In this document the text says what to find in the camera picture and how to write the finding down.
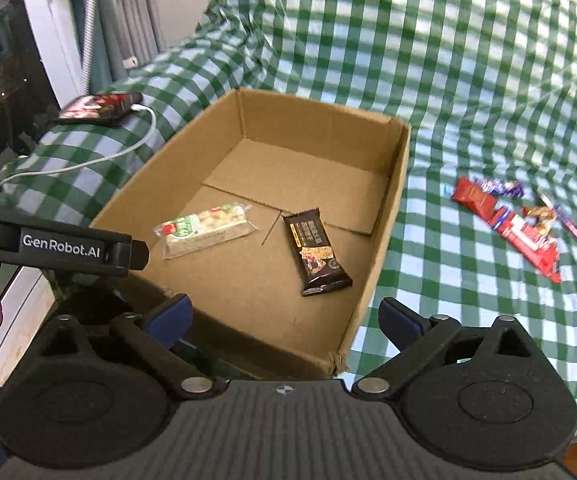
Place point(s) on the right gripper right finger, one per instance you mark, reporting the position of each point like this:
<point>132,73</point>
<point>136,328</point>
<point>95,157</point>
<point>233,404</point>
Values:
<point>422,344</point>

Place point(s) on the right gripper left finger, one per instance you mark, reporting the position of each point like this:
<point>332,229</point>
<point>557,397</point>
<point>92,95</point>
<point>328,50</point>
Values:
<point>149,339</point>

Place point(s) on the clear nut bar packet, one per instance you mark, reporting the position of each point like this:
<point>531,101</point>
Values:
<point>211,227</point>

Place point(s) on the dark brown snack bar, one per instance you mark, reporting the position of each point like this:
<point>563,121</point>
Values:
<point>314,253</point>

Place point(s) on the red KitKat wrapper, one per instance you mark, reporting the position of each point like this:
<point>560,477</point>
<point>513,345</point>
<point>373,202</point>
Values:
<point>540,250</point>

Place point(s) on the purple candy wrapper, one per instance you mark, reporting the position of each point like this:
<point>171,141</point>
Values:
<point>496,187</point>

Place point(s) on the thin red stick packet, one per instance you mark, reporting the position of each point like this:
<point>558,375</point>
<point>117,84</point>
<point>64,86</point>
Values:
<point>560,213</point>

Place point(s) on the small red snack packet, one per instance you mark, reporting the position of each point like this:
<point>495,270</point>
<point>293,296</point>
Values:
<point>470,195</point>

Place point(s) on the green white checkered cloth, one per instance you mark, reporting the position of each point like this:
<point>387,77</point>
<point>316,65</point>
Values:
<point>489,88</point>

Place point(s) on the brown cardboard box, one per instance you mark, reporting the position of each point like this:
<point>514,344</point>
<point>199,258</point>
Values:
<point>275,154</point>

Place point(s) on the black smartphone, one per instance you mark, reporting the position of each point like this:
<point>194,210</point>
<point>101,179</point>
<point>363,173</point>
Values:
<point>98,109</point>

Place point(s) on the small gold wrapped candy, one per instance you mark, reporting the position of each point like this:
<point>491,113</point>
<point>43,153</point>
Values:
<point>544,218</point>

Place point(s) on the grey curtain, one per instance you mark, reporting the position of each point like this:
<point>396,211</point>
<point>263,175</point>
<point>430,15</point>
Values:
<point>114,38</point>

